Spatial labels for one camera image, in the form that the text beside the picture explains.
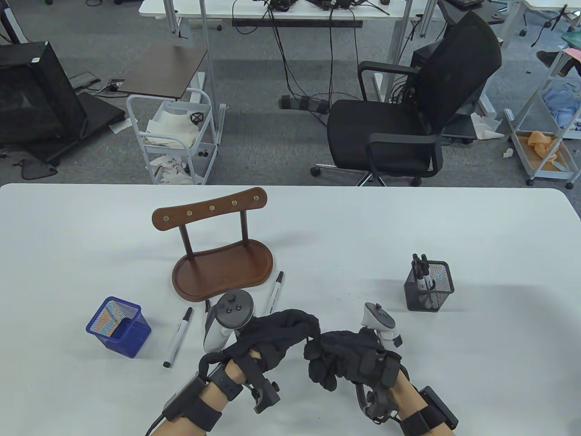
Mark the black floor power strip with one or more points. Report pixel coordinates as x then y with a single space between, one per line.
302 103

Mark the black forearm battery box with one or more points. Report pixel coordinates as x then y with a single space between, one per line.
181 399
440 406

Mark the black headset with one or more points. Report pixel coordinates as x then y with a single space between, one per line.
281 4

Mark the orange cloth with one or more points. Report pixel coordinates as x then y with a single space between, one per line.
540 143

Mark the black triangular floor object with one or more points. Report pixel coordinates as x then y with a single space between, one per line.
38 171

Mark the grey white hand controller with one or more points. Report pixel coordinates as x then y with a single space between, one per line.
380 320
232 311

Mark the black mesh box cabinet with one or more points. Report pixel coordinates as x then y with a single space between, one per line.
32 95

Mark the black computer tower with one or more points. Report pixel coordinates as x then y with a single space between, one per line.
420 56

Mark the white crumpled tissue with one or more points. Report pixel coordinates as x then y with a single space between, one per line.
508 152

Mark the brown wooden hook stand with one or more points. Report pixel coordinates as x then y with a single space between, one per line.
222 272

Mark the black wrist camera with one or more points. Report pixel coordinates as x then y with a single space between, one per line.
379 404
265 397

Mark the small black round object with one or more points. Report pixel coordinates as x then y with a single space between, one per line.
196 118

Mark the white office desk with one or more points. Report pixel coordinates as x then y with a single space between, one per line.
204 8

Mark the silver metal post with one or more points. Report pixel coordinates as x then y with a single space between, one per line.
208 68

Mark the person's left hand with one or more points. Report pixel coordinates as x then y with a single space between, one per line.
281 327

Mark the brown side table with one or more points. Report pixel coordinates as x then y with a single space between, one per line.
163 70

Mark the black mesh office chair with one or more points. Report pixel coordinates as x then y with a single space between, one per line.
376 136

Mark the blue mesh pen holder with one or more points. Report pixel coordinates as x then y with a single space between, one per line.
131 336

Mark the white scribbled paper sheets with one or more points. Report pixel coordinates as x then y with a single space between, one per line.
170 170

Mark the person's left forearm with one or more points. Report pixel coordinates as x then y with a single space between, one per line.
213 399

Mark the white floor paper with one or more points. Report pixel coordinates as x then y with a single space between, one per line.
120 127
485 127

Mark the person's right hand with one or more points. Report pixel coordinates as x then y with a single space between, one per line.
345 354

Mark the black mesh pen holder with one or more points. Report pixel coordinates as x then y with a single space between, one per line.
438 295

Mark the light blue cloth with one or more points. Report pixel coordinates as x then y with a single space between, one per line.
560 106

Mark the white crumpled paper sheet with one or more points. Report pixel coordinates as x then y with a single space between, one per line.
172 127

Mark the teal cloth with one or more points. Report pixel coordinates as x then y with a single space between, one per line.
569 38

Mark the white rolling cart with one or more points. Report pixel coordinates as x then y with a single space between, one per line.
199 170
517 145

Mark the black floor platform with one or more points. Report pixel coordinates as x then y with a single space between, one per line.
102 111

